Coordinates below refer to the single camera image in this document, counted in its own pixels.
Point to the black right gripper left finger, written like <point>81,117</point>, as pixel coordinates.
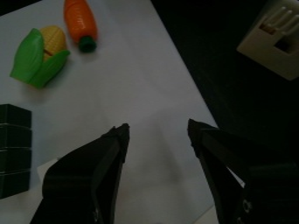
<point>83,178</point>

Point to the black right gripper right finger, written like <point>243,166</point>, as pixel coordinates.
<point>240,172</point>

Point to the yellow green toy corn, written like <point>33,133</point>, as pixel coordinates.
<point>39,55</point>

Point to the cream toy knife block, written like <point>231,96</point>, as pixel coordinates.
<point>272,43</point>

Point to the black segmented sushi roll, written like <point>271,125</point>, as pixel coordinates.
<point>13,150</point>

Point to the white paper sheet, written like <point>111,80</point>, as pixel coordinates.
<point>112,99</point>

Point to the orange toy carrot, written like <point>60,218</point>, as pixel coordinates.
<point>80,21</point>

